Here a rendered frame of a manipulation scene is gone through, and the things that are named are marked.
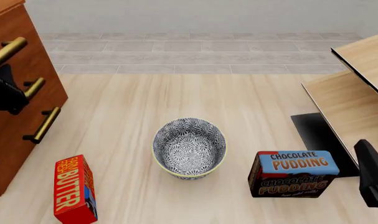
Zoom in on chocolate pudding box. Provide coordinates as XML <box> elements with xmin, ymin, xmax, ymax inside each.
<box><xmin>247</xmin><ymin>150</ymin><xmax>341</xmax><ymax>199</ymax></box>

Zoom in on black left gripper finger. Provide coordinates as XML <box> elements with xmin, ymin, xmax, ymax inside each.
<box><xmin>0</xmin><ymin>72</ymin><xmax>30</xmax><ymax>110</ymax></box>
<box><xmin>0</xmin><ymin>63</ymin><xmax>14</xmax><ymax>82</ymax></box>

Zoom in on pale wooden slat tray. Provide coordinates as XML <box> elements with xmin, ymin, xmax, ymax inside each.
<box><xmin>290</xmin><ymin>30</ymin><xmax>378</xmax><ymax>179</ymax></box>

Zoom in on blue white patterned bowl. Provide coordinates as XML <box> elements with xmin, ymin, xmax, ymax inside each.
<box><xmin>151</xmin><ymin>117</ymin><xmax>228</xmax><ymax>181</ymax></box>

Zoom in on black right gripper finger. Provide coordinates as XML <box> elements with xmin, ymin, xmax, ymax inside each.
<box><xmin>353</xmin><ymin>139</ymin><xmax>378</xmax><ymax>185</ymax></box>

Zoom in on red butter box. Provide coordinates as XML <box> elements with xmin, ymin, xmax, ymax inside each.
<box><xmin>53</xmin><ymin>154</ymin><xmax>99</xmax><ymax>224</ymax></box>

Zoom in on brass drawer handle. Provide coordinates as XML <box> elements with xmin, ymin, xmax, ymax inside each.
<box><xmin>0</xmin><ymin>36</ymin><xmax>29</xmax><ymax>72</ymax></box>
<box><xmin>22</xmin><ymin>77</ymin><xmax>47</xmax><ymax>99</ymax></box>
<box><xmin>22</xmin><ymin>106</ymin><xmax>62</xmax><ymax>144</ymax></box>

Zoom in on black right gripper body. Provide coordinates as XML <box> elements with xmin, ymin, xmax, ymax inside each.
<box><xmin>359</xmin><ymin>181</ymin><xmax>378</xmax><ymax>209</ymax></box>

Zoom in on brown wooden cabinet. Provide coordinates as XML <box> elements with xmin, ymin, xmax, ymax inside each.
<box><xmin>0</xmin><ymin>0</ymin><xmax>69</xmax><ymax>198</ymax></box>

